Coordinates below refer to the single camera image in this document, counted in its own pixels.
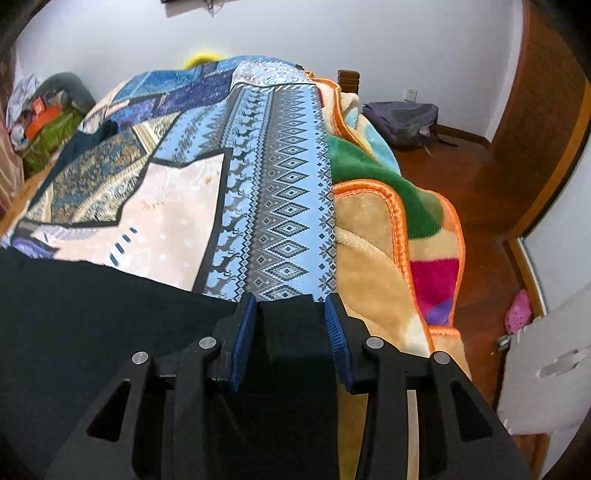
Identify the pink slipper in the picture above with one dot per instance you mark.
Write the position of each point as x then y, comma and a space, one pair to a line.
518, 311

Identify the wooden bedpost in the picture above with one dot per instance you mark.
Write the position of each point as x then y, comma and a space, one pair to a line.
348, 81

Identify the black pants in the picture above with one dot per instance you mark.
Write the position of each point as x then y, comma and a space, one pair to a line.
115, 350

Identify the orange box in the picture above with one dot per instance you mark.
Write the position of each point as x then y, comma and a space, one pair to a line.
41, 115

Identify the white wall socket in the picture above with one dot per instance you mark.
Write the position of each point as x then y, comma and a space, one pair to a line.
409, 95

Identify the pile of light clothes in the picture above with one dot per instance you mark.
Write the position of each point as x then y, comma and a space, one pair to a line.
23, 99

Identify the orange-trimmed fleece blanket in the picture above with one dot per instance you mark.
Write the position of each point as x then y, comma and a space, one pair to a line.
383, 258

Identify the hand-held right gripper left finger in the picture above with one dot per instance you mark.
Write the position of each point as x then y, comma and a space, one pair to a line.
243, 332

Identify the blue patterned bed sheet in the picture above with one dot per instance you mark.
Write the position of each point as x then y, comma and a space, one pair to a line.
194, 175

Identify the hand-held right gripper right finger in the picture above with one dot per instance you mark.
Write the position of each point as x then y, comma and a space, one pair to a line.
336, 339

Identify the white plastic chair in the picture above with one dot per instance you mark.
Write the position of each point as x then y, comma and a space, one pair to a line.
545, 369

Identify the wooden door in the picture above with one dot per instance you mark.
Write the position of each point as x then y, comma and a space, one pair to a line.
531, 115

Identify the grey backpack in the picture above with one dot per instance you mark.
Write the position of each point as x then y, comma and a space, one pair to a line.
402, 121

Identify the yellow plush toy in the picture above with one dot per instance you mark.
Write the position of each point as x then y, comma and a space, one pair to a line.
199, 59

